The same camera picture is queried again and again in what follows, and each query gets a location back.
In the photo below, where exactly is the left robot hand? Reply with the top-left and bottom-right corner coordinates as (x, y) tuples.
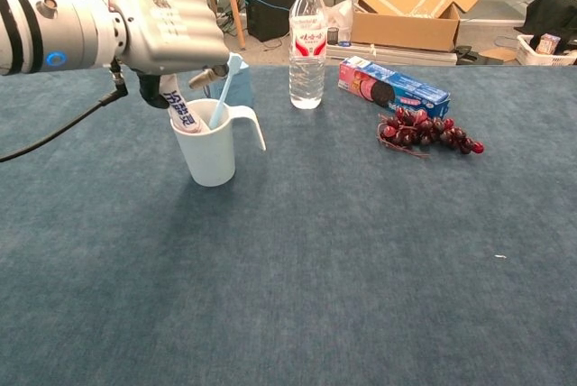
(107, 0), (231, 110)

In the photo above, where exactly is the white toothpaste tube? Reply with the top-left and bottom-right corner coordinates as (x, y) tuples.
(161, 73), (209, 134)

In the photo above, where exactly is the light blue toothbrush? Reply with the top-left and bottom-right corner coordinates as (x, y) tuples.
(207, 52), (244, 130)

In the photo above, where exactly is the light blue cup with handle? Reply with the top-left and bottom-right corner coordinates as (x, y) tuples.
(169, 97), (267, 188)

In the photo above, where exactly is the wooden legged stand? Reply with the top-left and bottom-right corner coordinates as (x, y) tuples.
(147, 0), (247, 50)

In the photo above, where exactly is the small light blue box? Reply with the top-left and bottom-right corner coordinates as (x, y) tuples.
(227, 60), (254, 110)

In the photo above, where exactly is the black computer tower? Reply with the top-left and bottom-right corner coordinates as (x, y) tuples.
(243, 0), (312, 43)

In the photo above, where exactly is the clear water bottle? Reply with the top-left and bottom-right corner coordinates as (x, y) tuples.
(288, 0), (327, 110)

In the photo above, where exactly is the white plastic bag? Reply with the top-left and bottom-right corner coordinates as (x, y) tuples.
(324, 0), (355, 44)

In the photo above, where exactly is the open cardboard box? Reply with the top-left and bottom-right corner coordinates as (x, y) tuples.
(332, 0), (494, 53)

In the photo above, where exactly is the blue cookie box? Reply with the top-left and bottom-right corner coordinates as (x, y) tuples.
(337, 55), (452, 120)

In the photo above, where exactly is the red grape bunch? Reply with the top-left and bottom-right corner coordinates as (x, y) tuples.
(376, 106), (486, 160)

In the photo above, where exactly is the blue table mat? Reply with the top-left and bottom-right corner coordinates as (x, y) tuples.
(0, 63), (577, 386)

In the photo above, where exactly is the flat cardboard piece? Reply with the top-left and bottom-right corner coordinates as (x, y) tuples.
(477, 47), (519, 65)

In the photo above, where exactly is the white plastic basket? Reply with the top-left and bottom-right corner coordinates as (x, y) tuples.
(516, 33), (577, 67)

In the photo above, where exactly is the small printed carton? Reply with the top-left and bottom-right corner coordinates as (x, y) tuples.
(536, 32), (563, 56)

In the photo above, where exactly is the black cloth covered object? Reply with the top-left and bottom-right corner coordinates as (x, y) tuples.
(525, 0), (577, 51)

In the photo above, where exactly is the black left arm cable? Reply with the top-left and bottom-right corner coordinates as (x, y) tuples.
(0, 59), (130, 164)

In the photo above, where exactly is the aluminium rail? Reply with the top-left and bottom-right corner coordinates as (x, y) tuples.
(325, 42), (459, 67)

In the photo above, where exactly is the black metal bracket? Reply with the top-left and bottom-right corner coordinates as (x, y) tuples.
(454, 44), (490, 66)

